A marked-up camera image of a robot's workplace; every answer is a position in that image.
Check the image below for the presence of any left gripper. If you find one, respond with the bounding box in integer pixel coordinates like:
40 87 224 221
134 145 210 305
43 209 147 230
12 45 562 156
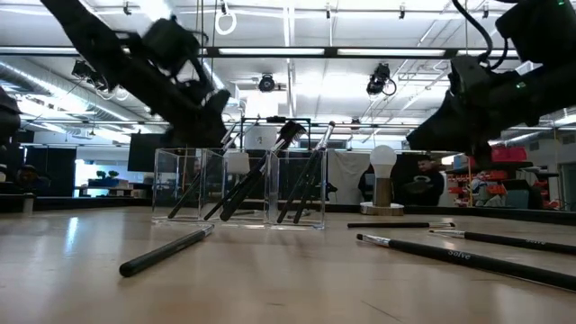
130 62 231 149

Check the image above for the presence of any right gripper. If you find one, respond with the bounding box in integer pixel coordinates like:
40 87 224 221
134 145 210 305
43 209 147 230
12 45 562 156
406 67 549 167

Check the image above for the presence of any black comb head makeup brush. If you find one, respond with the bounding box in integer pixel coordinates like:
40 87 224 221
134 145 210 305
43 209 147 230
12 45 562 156
202 120 309 221

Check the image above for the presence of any clear acrylic three-compartment organizer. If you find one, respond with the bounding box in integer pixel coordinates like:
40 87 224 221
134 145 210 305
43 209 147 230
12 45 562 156
151 147 328 230

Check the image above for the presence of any thick matte black makeup brush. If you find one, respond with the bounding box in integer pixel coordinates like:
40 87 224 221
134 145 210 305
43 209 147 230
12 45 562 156
118 223 215 279

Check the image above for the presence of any black tip makeup brush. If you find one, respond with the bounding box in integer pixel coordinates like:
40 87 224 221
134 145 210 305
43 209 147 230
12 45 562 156
355 232 576 293

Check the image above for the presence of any white paper sheet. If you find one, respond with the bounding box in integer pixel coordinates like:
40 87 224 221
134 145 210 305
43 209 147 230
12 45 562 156
224 151 251 176

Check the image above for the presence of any person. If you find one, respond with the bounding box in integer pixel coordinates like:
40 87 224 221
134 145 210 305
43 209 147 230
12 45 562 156
402 154 447 207

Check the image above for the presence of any black monitor screen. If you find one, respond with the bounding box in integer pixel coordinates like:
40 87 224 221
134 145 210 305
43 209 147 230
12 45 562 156
127 132 190 174

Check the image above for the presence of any shelf with red bins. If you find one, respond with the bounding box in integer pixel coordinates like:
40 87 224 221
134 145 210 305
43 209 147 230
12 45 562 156
445 146 562 211

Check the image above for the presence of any black cabinet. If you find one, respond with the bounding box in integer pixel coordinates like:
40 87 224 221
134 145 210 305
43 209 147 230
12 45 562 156
390 152 425 207

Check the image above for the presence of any white bulb brass table lamp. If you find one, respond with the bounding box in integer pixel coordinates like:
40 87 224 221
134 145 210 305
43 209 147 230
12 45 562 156
359 144 405 217

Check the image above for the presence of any blue planter with plants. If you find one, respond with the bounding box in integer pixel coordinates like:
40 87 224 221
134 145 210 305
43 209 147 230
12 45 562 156
87 169 122 188

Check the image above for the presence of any white cloth cover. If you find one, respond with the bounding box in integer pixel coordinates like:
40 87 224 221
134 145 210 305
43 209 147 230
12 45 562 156
327 149 375 206

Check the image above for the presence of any black partition panel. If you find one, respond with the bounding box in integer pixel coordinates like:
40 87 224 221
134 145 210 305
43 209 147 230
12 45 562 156
24 146 78 198

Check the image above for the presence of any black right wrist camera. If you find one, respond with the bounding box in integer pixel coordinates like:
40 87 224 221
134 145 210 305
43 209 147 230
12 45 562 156
448 54 495 98

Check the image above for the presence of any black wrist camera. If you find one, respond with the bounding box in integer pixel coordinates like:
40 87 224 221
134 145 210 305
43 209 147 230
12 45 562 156
448 54 495 98
141 16 203 76

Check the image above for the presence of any black background rig frame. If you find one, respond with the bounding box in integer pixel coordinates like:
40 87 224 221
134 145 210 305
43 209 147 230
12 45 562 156
239 115 312 152

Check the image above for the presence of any black overhead camera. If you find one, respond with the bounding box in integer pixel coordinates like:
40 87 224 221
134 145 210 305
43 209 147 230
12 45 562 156
257 73 276 94

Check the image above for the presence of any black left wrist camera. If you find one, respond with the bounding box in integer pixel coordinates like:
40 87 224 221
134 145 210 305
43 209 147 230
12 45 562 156
141 16 203 76

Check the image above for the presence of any white hanging cable loop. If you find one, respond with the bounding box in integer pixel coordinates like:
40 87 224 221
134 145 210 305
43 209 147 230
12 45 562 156
214 2 238 37

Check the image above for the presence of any black table edge rail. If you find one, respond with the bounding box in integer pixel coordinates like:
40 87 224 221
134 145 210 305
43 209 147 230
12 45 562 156
0 193 576 227

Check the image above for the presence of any black overhead frame bar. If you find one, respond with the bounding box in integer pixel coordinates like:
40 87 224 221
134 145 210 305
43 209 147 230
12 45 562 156
0 45 518 59

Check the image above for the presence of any silver ceiling duct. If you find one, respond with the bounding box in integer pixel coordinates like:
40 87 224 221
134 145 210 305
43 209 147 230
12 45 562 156
0 60 136 136

